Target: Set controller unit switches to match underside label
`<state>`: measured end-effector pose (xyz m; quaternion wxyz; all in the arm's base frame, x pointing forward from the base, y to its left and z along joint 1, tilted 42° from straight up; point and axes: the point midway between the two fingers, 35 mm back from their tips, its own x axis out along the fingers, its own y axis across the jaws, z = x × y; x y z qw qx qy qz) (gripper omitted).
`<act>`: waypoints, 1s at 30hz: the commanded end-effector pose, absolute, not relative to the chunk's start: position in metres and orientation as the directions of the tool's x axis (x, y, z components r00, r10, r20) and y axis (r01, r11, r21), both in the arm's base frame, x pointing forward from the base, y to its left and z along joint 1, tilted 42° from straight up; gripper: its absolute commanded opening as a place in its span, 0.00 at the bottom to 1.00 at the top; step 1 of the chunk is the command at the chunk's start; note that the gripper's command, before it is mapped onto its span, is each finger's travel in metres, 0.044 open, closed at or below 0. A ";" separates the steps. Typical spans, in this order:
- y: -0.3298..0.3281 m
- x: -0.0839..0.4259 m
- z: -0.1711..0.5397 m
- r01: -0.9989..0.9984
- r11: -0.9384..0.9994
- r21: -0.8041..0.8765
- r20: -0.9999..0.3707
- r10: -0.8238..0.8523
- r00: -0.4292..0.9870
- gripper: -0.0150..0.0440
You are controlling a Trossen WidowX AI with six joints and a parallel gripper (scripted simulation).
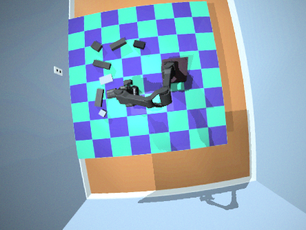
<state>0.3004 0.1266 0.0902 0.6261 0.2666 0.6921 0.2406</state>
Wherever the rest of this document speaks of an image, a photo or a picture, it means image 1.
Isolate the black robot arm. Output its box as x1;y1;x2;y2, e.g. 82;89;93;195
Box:
106;61;176;109

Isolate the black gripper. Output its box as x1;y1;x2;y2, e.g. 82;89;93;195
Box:
123;79;134;107

